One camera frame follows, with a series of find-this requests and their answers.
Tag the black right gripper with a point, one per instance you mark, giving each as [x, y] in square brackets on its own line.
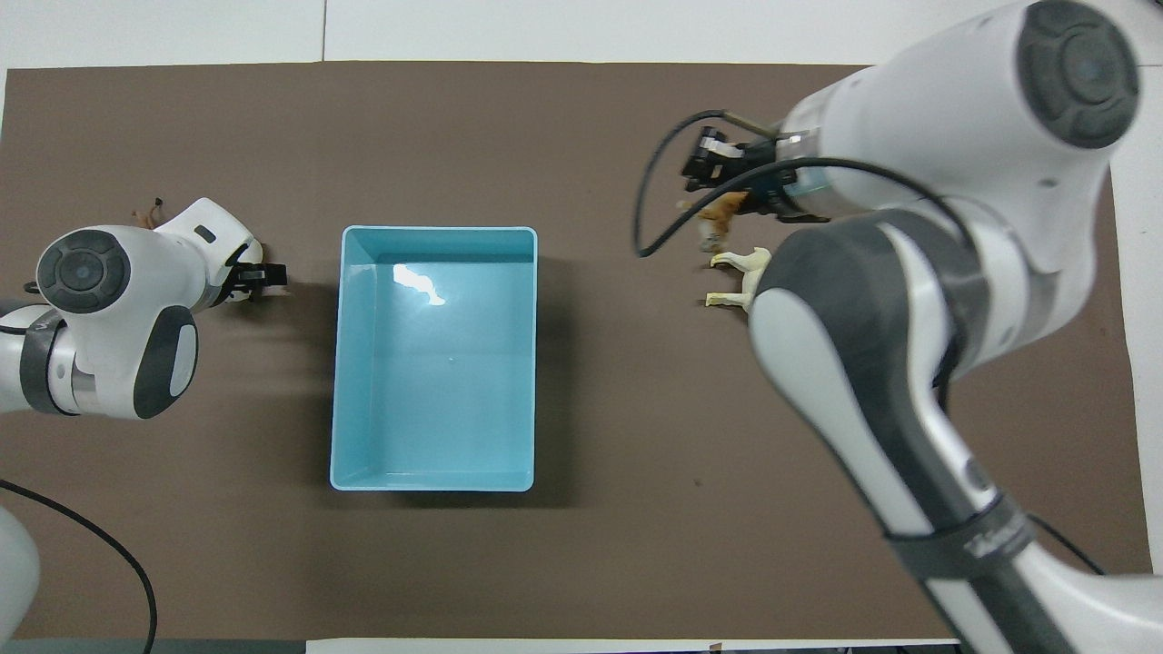
[768, 168]

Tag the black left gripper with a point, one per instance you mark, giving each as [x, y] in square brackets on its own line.
[241, 286]

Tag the orange striped tiger toy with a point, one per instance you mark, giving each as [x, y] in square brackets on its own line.
[722, 213]

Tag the cream llama toy figure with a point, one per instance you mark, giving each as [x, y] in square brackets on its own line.
[740, 263]

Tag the brown lion toy figure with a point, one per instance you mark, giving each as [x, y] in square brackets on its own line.
[150, 216]

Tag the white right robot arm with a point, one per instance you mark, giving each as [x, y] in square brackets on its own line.
[909, 109]

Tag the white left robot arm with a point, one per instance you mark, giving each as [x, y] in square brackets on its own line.
[109, 309]

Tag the light blue plastic storage box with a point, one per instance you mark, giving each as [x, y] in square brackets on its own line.
[436, 391]

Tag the brown paper table mat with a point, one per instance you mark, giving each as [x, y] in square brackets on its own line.
[591, 563]

